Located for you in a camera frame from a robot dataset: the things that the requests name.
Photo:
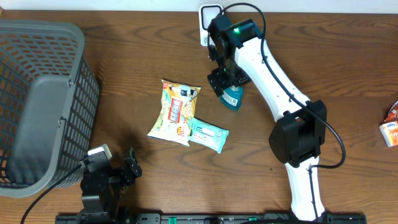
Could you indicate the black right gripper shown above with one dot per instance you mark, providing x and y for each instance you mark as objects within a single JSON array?
[{"x": 218, "y": 83}]

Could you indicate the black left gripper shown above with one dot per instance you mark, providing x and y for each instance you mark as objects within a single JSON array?
[{"x": 129, "y": 175}]

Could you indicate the blue mouthwash bottle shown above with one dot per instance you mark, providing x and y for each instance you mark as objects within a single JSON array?
[{"x": 232, "y": 97}]

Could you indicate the yellow chips snack bag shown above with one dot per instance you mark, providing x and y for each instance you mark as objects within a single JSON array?
[{"x": 178, "y": 105}]

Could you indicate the light blue wet wipes pack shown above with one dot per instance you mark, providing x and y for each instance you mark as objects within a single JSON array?
[{"x": 208, "y": 135}]

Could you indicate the brown Top chocolate bar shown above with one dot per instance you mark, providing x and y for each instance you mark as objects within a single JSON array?
[{"x": 392, "y": 114}]

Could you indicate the small orange white tissue pack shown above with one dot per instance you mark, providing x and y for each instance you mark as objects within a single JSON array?
[{"x": 389, "y": 133}]

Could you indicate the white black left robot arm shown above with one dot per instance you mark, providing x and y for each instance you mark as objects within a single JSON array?
[{"x": 102, "y": 185}]

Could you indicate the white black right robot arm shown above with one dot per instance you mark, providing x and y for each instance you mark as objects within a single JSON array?
[{"x": 243, "y": 56}]

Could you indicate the white barcode scanner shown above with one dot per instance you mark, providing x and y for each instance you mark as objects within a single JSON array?
[{"x": 207, "y": 12}]

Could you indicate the grey plastic mesh basket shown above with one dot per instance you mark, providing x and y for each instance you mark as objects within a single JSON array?
[{"x": 49, "y": 97}]

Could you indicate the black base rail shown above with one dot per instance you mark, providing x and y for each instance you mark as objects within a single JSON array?
[{"x": 155, "y": 218}]

